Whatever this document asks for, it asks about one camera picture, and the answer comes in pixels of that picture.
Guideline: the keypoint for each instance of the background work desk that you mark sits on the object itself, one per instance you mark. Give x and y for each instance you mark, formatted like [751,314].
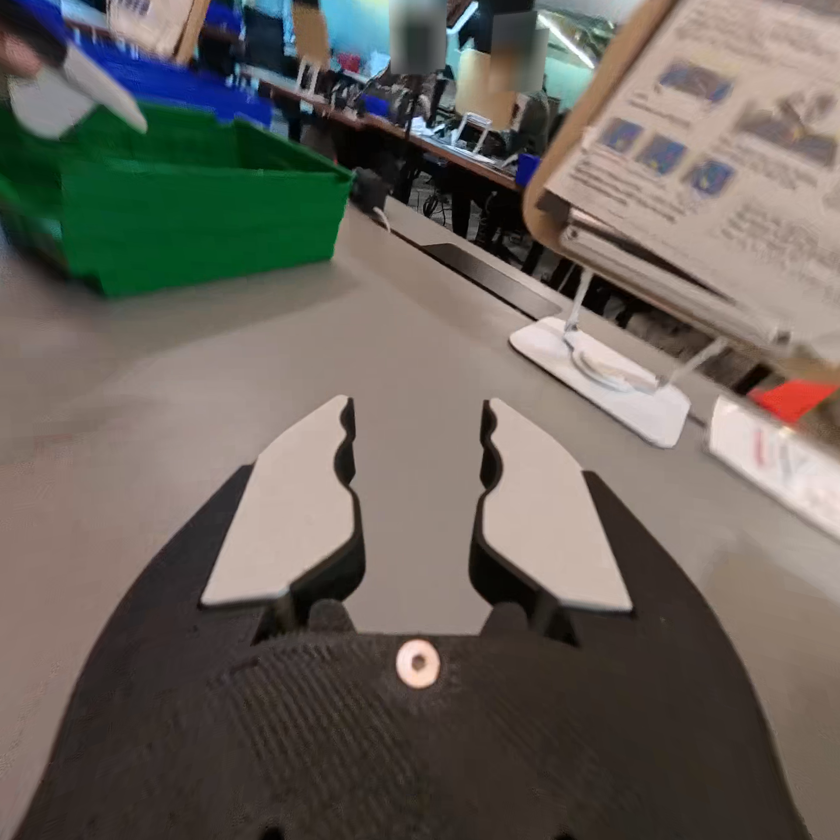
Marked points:
[472,161]

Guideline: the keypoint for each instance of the orange traffic cone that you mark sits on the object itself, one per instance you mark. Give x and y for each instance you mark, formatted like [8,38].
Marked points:
[794,397]

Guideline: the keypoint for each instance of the laminated paper sheet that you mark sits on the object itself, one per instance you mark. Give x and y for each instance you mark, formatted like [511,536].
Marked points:
[774,459]

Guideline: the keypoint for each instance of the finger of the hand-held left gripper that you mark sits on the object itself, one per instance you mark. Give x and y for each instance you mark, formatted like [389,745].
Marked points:
[105,88]
[49,108]

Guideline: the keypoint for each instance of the blue plastic bin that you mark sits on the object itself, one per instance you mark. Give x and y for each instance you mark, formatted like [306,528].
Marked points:
[184,85]

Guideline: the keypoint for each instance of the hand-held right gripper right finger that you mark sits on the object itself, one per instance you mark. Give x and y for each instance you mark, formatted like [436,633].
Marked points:
[548,525]

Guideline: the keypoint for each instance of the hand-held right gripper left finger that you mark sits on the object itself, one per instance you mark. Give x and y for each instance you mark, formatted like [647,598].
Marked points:
[285,525]

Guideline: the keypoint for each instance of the background instruction board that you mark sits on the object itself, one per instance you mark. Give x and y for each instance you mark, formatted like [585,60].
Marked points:
[151,26]

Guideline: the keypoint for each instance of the grey desk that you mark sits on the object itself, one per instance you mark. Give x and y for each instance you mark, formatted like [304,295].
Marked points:
[197,394]

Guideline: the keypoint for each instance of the wooden stand board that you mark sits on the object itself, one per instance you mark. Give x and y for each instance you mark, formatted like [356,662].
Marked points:
[564,164]

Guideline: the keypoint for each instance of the green plastic bin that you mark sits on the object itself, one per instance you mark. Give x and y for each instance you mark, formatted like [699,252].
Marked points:
[197,216]

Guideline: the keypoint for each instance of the black charger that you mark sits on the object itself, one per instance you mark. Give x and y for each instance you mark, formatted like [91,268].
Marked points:
[371,187]

